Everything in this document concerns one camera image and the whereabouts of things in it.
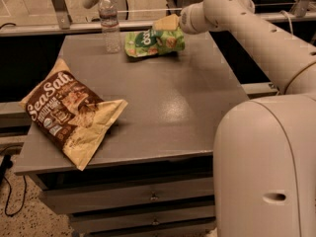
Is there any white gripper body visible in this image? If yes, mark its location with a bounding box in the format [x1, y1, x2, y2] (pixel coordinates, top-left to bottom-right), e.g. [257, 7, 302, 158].
[179, 2, 210, 35]

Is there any grey metal rail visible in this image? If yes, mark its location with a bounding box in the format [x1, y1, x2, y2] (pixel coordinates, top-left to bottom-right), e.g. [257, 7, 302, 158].
[0, 11, 316, 37]

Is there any clear plastic water bottle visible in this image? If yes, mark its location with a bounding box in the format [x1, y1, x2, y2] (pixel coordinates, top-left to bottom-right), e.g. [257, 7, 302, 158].
[98, 0, 120, 53]

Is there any grey drawer cabinet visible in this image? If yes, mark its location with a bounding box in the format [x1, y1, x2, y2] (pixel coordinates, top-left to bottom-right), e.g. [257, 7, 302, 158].
[15, 34, 247, 237]

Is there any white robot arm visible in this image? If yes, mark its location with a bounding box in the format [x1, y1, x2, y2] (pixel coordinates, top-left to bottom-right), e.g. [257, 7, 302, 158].
[179, 0, 316, 237]

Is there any black floor cable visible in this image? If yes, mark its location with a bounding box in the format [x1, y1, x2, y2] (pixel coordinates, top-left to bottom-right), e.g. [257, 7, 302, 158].
[0, 145, 28, 217]

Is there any green rice chip bag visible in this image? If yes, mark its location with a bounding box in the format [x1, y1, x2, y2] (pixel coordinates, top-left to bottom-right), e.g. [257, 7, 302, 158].
[124, 28, 185, 58]

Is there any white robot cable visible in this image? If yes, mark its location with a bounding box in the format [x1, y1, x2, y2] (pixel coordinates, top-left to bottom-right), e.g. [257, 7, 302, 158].
[279, 9, 294, 35]

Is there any brown sea salt chip bag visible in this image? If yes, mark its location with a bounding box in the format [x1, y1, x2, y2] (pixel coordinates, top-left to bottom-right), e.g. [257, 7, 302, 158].
[20, 58, 127, 170]

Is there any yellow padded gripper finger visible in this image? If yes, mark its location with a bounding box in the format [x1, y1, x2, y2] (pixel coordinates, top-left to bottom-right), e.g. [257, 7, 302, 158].
[153, 14, 179, 31]

